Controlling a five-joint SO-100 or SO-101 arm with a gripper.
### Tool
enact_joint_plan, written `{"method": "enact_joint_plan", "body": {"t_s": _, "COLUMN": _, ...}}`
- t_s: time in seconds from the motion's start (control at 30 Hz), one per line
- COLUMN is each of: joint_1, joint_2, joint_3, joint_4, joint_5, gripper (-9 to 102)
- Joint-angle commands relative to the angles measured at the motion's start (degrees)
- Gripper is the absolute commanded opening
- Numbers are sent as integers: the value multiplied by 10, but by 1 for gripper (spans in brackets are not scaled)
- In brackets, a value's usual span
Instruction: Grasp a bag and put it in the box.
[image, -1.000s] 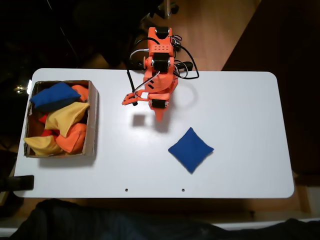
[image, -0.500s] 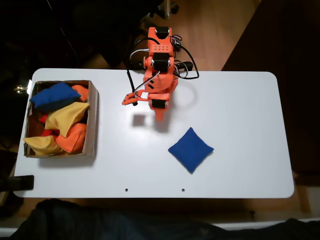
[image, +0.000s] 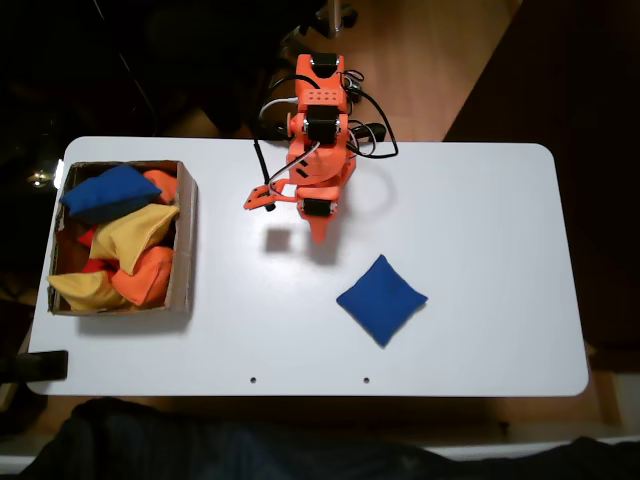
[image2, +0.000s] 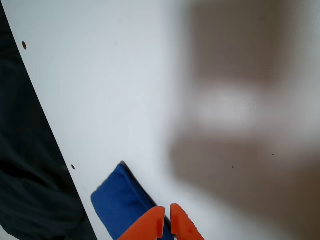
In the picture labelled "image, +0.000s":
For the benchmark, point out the blue bean bag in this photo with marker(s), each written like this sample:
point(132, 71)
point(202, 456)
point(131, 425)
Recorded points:
point(382, 300)
point(105, 192)

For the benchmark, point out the cardboard box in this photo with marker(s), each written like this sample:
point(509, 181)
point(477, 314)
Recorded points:
point(185, 240)

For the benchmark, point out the small orange bean bag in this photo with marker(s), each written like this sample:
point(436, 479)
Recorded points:
point(162, 182)

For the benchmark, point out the large orange bean bag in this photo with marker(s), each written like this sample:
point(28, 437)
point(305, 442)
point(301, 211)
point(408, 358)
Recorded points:
point(145, 280)

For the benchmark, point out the large yellow bean bag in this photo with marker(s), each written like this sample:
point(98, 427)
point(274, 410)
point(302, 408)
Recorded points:
point(130, 235)

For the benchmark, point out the red bean bag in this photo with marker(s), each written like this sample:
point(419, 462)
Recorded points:
point(87, 236)

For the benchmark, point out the flat yellow bean bag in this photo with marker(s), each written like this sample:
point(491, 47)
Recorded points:
point(85, 292)

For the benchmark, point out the metal office chair base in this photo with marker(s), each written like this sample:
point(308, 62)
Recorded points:
point(340, 15)

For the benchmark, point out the person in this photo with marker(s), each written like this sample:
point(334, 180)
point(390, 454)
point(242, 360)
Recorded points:
point(200, 445)

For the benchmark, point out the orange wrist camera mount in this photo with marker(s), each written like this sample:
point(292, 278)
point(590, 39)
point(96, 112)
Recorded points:
point(256, 196)

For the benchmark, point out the black table edge bracket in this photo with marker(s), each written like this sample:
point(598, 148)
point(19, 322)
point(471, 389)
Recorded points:
point(45, 365)

